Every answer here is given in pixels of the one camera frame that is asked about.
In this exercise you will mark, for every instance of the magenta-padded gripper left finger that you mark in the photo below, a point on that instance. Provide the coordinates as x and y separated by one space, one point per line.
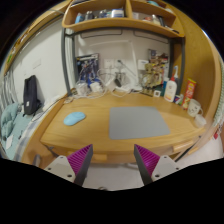
63 165

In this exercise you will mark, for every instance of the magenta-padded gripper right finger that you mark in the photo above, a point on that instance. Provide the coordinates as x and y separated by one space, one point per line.
163 165

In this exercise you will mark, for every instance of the light blue computer mouse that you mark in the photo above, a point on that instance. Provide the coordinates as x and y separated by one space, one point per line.
74 118

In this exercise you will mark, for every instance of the grey mouse pad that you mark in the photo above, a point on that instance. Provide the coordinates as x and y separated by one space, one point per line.
138 122

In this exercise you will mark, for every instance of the plaid bed blanket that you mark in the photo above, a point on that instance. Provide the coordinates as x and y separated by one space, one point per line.
20 140

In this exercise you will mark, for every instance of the white crumpled packet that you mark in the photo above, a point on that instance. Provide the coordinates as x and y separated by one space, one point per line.
200 120

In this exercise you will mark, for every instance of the white mug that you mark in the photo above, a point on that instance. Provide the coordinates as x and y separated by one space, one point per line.
194 108

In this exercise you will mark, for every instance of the small blue white tube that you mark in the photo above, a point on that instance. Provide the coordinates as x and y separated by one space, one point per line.
178 99

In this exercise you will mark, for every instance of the teal pillow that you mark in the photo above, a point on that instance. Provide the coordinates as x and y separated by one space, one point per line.
8 120

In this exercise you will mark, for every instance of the white pump lotion bottle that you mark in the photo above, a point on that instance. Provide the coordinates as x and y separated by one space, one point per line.
171 90

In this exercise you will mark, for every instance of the red snack canister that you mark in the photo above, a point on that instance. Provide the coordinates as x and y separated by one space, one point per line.
189 93

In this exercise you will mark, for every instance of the black backpack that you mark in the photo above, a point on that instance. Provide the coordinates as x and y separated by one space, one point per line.
30 95

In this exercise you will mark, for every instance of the brown tree creature figure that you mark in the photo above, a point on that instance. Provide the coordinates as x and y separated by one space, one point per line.
154 75

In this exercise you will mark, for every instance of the robot model kit box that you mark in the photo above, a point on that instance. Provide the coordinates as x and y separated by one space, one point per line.
87 68

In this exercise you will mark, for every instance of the wooden shelf unit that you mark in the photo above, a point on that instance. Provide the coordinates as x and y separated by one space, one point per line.
121 22

